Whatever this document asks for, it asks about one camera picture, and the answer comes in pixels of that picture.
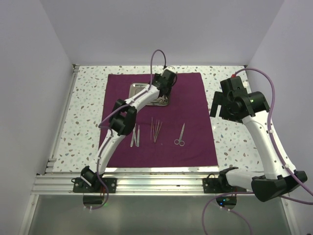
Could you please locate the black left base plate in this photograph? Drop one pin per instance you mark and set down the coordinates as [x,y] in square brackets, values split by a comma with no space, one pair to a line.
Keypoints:
[80,186]

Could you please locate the purple cloth wrap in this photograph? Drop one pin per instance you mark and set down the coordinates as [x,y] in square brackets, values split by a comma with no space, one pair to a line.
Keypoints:
[187,105]

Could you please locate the aluminium frame rail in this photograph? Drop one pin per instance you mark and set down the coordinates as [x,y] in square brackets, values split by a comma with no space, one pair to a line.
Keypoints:
[168,184]

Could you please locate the thin pointed steel tweezers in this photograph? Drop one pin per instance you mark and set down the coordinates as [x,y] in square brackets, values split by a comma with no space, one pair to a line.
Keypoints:
[158,127]

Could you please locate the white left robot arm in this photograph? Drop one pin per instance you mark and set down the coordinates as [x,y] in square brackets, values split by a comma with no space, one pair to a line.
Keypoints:
[122,122]

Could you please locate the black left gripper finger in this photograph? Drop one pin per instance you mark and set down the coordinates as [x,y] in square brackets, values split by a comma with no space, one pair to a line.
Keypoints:
[162,92]
[169,89]

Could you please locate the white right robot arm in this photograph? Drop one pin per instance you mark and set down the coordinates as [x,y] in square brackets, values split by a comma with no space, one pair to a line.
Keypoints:
[280,176]

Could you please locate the steel surgical scissors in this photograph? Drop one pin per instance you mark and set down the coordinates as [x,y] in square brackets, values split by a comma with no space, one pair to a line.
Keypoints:
[163,101]
[179,141]

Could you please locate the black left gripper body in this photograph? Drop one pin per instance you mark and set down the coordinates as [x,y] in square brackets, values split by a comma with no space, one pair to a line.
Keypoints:
[156,77]

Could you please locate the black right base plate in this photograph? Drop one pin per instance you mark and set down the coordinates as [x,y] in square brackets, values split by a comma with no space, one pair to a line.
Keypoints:
[217,184]

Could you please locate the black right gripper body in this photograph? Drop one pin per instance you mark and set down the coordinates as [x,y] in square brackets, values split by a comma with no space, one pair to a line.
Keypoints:
[226,111]

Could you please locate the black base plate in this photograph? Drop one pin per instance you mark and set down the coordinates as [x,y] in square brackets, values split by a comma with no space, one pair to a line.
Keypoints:
[217,184]
[80,186]

